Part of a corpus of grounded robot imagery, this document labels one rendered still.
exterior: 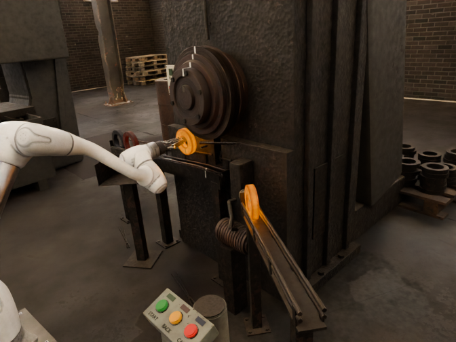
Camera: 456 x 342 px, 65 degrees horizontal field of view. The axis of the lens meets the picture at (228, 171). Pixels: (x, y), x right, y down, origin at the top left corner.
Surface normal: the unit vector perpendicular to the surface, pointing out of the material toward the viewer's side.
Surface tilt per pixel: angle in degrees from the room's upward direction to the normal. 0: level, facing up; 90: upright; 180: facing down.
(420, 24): 90
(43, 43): 90
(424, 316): 0
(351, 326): 0
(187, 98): 90
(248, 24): 90
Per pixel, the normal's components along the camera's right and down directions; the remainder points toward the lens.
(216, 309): -0.06, -0.93
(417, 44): -0.72, 0.29
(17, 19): 0.78, 0.18
